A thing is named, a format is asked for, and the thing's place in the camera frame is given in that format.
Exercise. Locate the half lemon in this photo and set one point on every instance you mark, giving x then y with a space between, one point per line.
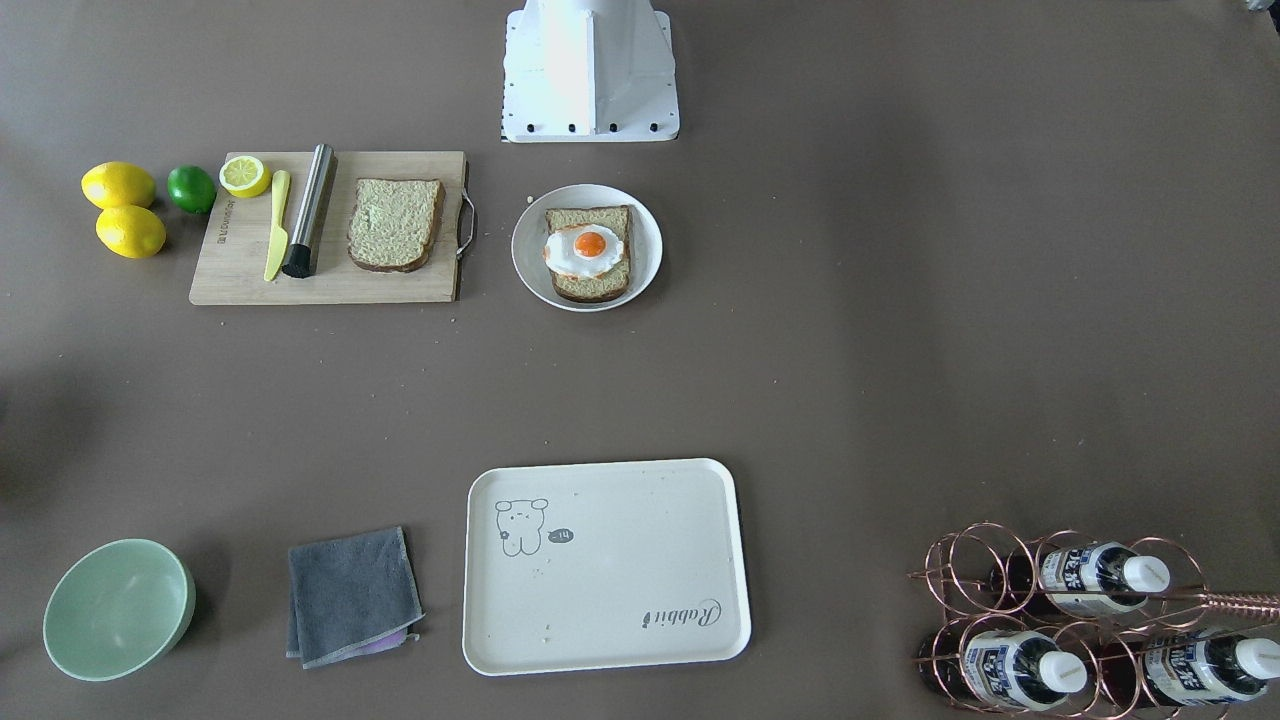
245 176

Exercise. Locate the bread slice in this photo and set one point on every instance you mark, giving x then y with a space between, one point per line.
612 284
393 223

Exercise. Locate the green lime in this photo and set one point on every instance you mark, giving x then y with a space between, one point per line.
192 189

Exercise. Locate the tea bottle one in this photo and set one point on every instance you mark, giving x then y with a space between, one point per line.
1086 581

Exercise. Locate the tea bottle two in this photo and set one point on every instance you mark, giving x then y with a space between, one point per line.
1000 670

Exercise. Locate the white round plate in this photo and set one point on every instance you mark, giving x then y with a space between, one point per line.
645 243

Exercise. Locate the copper wire bottle rack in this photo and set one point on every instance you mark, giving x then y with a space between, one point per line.
1072 626

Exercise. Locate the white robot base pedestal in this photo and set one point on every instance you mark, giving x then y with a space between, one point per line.
589 72

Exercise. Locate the yellow lemon lower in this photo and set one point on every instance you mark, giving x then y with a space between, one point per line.
131 232

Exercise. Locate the yellow lemon upper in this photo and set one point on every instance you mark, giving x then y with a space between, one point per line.
114 184

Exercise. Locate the steel cylinder black tip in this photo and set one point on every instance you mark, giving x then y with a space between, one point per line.
298 261

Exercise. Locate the green bowl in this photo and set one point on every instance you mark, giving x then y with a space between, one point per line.
118 609

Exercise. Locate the fried egg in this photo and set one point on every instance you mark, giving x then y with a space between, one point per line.
583 251

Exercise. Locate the tea bottle three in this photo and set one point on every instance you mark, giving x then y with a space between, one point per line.
1196 669

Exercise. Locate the yellow plastic knife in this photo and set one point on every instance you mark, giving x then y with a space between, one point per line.
278 238

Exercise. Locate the cream rabbit tray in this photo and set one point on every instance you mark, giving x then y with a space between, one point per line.
609 564

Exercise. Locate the wooden cutting board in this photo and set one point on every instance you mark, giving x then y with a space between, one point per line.
230 267

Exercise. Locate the yellow lemon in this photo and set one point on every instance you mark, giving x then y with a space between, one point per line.
131 232
114 184

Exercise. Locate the grey folded cloth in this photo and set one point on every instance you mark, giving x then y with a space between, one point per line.
350 597

